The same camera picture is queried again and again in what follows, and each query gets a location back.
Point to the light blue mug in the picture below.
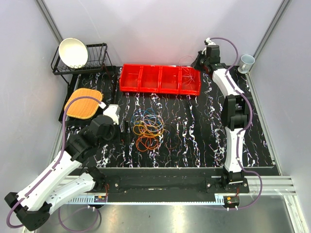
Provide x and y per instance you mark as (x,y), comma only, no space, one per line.
(246,63)

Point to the black wire dish rack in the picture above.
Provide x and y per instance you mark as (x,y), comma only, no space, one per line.
(98,73)

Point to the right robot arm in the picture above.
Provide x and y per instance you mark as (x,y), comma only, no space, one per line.
(235,115)

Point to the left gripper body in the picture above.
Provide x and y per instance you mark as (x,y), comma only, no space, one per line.
(114,136)

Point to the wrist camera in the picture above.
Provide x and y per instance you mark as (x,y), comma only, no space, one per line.
(112,111)
(208,43)

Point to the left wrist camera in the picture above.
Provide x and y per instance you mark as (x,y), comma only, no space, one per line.
(112,111)

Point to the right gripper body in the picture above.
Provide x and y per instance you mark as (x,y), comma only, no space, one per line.
(205,62)

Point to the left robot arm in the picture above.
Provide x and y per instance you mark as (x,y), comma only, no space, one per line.
(34,204)

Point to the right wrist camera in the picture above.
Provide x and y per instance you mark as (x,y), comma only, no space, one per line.
(208,43)

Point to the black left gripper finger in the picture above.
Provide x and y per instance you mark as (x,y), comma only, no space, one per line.
(126,138)
(126,126)

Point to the woven bamboo tray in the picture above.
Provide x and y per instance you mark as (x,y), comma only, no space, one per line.
(83,108)

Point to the red bin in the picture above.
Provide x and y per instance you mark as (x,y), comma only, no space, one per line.
(149,79)
(129,79)
(190,81)
(169,80)

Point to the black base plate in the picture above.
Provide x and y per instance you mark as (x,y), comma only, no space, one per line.
(161,185)

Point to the white bowl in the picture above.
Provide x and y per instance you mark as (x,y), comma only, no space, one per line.
(73,53)

